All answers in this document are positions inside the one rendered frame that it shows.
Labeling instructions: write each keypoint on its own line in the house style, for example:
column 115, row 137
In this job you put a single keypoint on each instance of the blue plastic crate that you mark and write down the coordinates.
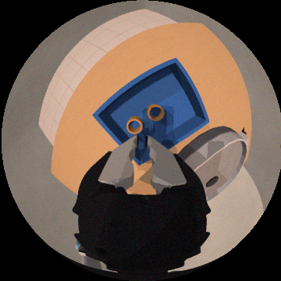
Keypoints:
column 168, row 85

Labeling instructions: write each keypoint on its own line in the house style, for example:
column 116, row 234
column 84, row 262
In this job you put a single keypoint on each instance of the bronze bushing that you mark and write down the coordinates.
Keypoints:
column 134, row 130
column 155, row 118

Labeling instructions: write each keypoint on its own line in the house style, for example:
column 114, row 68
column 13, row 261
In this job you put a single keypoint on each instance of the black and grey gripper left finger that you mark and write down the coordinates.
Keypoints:
column 114, row 169

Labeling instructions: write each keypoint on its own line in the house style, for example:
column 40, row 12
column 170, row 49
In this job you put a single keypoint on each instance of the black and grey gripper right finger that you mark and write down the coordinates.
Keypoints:
column 169, row 170

